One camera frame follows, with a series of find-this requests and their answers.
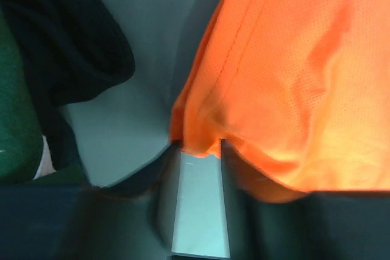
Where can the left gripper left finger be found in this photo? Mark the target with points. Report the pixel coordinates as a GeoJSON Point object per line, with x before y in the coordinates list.
{"type": "Point", "coordinates": [127, 220]}

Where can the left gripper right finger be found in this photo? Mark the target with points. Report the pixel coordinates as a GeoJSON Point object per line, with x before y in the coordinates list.
{"type": "Point", "coordinates": [322, 225]}

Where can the orange t-shirt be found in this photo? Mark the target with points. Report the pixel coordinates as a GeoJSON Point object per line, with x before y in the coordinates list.
{"type": "Point", "coordinates": [299, 89]}

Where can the white folded t-shirt stack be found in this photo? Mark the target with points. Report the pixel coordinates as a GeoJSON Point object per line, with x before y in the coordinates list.
{"type": "Point", "coordinates": [45, 166]}

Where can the green folded t-shirt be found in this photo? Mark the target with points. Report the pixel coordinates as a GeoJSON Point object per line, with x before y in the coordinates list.
{"type": "Point", "coordinates": [21, 135]}

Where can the black folded t-shirt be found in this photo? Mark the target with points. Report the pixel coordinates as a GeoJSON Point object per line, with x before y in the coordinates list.
{"type": "Point", "coordinates": [72, 50]}

